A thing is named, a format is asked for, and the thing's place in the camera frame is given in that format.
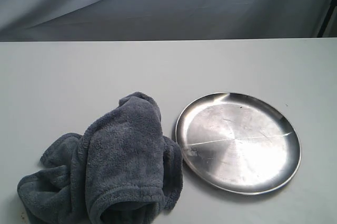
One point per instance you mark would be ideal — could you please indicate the grey-blue fleece towel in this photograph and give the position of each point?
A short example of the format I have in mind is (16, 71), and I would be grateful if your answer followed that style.
(121, 170)

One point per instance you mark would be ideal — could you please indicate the round stainless steel plate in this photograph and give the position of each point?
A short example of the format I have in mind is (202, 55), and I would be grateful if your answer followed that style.
(238, 143)

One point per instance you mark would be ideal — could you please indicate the grey fabric backdrop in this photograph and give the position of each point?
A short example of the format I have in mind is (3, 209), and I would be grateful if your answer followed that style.
(139, 20)

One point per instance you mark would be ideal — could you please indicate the black backdrop stand pole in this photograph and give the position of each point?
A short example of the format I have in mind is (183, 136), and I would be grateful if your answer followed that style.
(327, 18)

